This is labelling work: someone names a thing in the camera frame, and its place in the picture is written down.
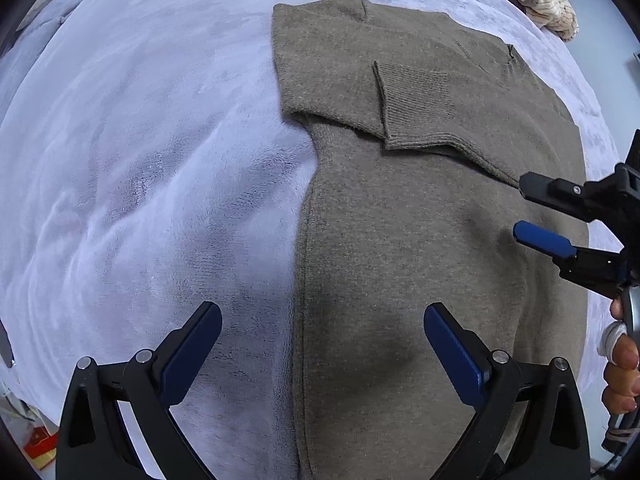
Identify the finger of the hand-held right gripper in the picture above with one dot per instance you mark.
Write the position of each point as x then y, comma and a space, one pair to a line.
542, 237
555, 191

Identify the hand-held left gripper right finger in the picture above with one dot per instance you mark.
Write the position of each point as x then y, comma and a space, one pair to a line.
455, 355

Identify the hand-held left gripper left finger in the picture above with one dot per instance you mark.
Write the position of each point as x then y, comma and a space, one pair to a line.
190, 355

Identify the olive brown knit sweater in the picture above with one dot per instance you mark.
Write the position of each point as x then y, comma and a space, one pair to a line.
400, 210

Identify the person's right hand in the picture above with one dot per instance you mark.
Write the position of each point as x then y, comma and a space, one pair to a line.
622, 355

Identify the red box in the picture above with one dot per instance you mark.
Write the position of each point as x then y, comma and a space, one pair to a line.
40, 445

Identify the striped beige garment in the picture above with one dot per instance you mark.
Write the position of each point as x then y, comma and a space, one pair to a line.
545, 5

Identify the lavender plush blanket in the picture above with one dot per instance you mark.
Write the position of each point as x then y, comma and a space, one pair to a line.
150, 160

